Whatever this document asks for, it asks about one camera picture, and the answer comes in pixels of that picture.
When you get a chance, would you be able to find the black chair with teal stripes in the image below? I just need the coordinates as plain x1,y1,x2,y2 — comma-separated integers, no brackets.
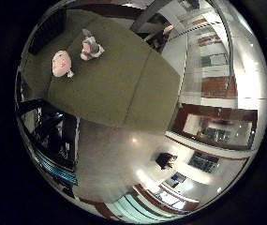
15,98,80,186

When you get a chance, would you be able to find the pink round plush toy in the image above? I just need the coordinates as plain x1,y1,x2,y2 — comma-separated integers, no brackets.
52,50,75,79

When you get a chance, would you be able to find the brown wooden framed window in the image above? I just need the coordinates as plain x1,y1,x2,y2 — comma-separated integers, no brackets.
170,103,259,151

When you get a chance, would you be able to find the black mesh basket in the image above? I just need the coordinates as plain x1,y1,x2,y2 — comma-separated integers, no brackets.
28,8,67,56

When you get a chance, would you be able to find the grey metal beam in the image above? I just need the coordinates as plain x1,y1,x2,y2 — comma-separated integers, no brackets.
129,0,171,34

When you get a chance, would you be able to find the grey white plush bunny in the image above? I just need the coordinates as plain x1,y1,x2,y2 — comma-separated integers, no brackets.
80,28,106,62

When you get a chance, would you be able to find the dark brown wooden ledge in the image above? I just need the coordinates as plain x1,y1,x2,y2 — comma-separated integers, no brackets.
76,3,144,21

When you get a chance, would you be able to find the small black stool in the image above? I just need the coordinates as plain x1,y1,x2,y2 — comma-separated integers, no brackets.
155,152,178,171

